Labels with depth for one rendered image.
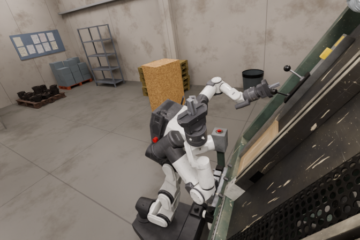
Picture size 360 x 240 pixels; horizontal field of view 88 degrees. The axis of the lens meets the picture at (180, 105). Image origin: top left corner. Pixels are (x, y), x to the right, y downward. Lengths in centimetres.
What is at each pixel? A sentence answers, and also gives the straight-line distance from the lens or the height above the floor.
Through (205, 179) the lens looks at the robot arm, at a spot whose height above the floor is 125.
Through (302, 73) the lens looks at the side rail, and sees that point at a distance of 145.
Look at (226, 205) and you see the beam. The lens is 124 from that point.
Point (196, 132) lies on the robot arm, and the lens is 70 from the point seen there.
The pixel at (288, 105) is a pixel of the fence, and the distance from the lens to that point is 126.
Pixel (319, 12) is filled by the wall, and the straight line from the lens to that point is 469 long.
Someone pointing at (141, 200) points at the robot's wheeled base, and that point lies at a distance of 207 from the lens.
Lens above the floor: 190
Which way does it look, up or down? 25 degrees down
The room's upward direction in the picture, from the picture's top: 9 degrees counter-clockwise
